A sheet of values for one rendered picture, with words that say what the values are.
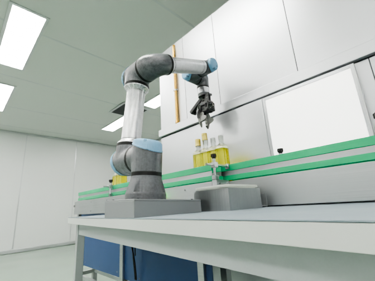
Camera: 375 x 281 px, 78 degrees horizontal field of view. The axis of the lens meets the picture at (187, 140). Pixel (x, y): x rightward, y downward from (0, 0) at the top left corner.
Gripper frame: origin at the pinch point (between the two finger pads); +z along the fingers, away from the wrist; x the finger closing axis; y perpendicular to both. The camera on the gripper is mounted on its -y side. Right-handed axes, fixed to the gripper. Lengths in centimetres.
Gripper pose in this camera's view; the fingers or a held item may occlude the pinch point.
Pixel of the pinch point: (203, 126)
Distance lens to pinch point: 141.7
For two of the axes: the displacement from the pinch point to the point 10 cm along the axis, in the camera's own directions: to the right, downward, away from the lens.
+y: 7.0, -2.3, -6.7
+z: 0.6, 9.6, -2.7
